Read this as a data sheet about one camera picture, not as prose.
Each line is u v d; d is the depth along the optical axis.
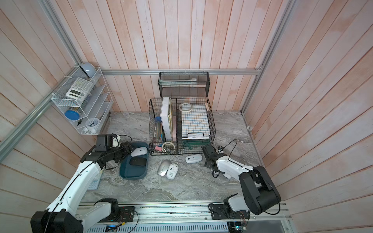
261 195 0.43
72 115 0.76
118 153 0.68
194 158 0.92
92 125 0.90
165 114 0.84
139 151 0.94
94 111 0.84
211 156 0.71
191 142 0.85
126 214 0.73
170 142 0.93
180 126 0.93
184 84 0.88
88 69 0.82
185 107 0.95
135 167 0.92
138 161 0.91
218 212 0.73
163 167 0.89
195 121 0.88
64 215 0.39
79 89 0.77
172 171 0.86
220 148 0.82
